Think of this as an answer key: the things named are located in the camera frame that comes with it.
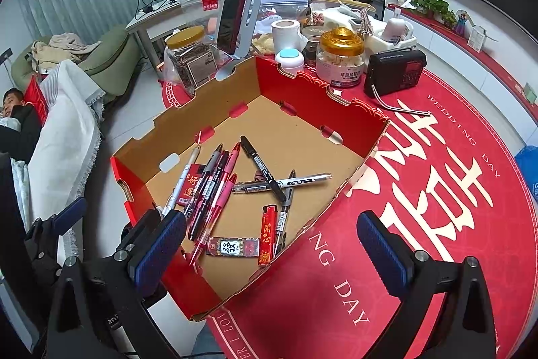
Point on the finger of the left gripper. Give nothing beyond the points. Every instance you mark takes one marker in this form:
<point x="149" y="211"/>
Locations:
<point x="67" y="218"/>

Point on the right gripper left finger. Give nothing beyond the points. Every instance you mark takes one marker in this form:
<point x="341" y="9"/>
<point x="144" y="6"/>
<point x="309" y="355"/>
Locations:
<point x="88" y="294"/>

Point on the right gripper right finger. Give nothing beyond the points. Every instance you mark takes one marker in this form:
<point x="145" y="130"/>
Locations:
<point x="464" y="326"/>

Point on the blue white cartoon pen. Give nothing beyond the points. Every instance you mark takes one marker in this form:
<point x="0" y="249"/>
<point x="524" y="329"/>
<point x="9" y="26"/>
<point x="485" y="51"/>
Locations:
<point x="172" y="201"/>

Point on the patterned red lighter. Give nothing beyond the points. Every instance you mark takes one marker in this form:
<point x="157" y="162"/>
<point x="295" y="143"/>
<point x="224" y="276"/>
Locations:
<point x="233" y="247"/>

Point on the black marker pen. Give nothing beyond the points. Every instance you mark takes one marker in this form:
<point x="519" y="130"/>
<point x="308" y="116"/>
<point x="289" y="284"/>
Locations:
<point x="207" y="197"/>

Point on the silver K-2020 pen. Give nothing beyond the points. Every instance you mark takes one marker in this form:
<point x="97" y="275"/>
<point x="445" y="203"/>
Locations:
<point x="281" y="183"/>

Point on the red gold lighter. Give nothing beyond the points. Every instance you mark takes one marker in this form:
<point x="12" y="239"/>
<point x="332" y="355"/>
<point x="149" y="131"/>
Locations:
<point x="267" y="235"/>

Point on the black cap white pen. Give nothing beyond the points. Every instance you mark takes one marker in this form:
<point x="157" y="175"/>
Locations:
<point x="251" y="152"/>

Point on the grey silver pen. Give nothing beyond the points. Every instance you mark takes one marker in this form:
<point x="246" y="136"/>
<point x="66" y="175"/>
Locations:
<point x="282" y="217"/>

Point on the grey black gel pen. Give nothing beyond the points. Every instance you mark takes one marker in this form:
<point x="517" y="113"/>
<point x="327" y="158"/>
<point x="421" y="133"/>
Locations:
<point x="207" y="171"/>

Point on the red lead refill box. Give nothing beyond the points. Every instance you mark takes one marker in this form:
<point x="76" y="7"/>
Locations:
<point x="190" y="183"/>

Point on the pink red gel pen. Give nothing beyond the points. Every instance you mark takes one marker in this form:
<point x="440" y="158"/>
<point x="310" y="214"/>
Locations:
<point x="227" y="171"/>

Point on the white cloth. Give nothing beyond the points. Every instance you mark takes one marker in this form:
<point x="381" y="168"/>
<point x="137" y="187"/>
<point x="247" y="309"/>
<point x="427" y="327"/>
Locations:
<point x="69" y="141"/>

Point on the sleeping person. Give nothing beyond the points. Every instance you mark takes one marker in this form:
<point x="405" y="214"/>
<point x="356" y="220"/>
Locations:
<point x="20" y="127"/>

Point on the red round wedding mat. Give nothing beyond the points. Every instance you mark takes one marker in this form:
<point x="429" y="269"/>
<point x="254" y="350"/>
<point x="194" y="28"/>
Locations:
<point x="445" y="183"/>

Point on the green sofa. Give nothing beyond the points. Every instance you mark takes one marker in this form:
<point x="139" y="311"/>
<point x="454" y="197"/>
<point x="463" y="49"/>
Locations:
<point x="113" y="63"/>

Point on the blue plastic bag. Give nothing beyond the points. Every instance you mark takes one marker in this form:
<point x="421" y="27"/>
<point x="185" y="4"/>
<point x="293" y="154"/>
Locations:
<point x="527" y="162"/>

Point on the red cardboard fruit box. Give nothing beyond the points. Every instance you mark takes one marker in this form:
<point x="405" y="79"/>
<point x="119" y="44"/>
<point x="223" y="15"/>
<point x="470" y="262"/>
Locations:
<point x="235" y="133"/>

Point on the yellow lid snack jar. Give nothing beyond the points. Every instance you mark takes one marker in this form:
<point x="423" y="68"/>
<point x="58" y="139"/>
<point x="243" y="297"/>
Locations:
<point x="189" y="59"/>

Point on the white side table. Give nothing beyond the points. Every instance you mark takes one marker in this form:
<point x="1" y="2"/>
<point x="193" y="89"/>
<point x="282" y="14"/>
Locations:
<point x="152" y="28"/>

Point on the grey phone stand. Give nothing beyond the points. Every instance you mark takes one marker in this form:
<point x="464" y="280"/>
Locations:
<point x="248" y="17"/>

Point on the black portable radio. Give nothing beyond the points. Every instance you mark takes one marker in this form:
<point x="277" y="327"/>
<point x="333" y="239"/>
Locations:
<point x="392" y="71"/>

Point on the white blue cap bottle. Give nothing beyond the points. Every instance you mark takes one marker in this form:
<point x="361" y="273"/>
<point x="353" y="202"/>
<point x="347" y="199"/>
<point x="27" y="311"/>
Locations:
<point x="290" y="60"/>

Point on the red smartphone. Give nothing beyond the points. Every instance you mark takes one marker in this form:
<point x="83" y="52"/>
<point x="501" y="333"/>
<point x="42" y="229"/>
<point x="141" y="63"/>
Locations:
<point x="229" y="25"/>

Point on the white paper roll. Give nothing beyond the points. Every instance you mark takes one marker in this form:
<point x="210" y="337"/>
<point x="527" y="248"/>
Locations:
<point x="286" y="34"/>

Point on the gold lid glass jar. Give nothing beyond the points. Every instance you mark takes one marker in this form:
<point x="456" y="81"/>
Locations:
<point x="339" y="57"/>

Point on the green potted plant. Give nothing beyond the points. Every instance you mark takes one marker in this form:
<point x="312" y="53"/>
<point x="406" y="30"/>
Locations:
<point x="438" y="10"/>

